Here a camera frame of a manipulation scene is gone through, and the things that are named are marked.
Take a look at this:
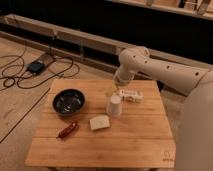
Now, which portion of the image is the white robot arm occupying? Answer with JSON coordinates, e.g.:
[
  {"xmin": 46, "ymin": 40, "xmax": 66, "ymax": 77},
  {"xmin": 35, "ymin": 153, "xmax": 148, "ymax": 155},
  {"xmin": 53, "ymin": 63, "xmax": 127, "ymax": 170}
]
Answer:
[{"xmin": 114, "ymin": 46, "xmax": 213, "ymax": 171}]

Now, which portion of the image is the white plastic bottle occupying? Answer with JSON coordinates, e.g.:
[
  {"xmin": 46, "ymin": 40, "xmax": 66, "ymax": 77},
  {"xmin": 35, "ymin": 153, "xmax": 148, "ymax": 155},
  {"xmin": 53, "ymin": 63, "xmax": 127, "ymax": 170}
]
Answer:
[{"xmin": 119, "ymin": 89, "xmax": 143, "ymax": 103}]

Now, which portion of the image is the dark ceramic bowl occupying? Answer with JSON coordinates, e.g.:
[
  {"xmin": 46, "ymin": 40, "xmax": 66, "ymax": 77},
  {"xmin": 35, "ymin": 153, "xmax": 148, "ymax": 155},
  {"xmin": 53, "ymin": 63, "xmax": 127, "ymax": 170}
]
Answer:
[{"xmin": 52, "ymin": 89, "xmax": 85, "ymax": 117}]

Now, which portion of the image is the red pocket knife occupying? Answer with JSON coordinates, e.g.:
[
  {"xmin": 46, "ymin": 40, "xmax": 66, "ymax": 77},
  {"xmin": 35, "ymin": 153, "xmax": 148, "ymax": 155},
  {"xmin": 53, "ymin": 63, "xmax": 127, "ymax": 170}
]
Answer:
[{"xmin": 57, "ymin": 121, "xmax": 78, "ymax": 139}]

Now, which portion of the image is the black floor cable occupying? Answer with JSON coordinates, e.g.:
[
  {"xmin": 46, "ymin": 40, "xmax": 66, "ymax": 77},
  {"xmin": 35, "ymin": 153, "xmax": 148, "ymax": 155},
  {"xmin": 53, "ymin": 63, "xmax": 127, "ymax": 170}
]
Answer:
[{"xmin": 0, "ymin": 44, "xmax": 81, "ymax": 90}]

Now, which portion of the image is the wooden table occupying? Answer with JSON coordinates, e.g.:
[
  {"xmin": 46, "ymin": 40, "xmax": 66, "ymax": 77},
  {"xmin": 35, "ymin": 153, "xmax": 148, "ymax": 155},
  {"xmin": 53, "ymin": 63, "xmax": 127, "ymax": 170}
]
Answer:
[{"xmin": 25, "ymin": 79, "xmax": 175, "ymax": 168}]

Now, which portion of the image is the blue power adapter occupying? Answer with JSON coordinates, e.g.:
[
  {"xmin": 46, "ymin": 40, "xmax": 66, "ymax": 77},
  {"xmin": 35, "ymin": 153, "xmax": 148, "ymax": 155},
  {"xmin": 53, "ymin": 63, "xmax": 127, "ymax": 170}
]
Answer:
[{"xmin": 27, "ymin": 61, "xmax": 45, "ymax": 74}]

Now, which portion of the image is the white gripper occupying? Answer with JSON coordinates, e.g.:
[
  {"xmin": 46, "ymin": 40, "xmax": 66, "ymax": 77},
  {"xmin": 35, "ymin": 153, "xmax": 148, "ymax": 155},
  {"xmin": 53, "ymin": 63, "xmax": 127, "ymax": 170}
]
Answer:
[{"xmin": 113, "ymin": 67, "xmax": 135, "ymax": 86}]

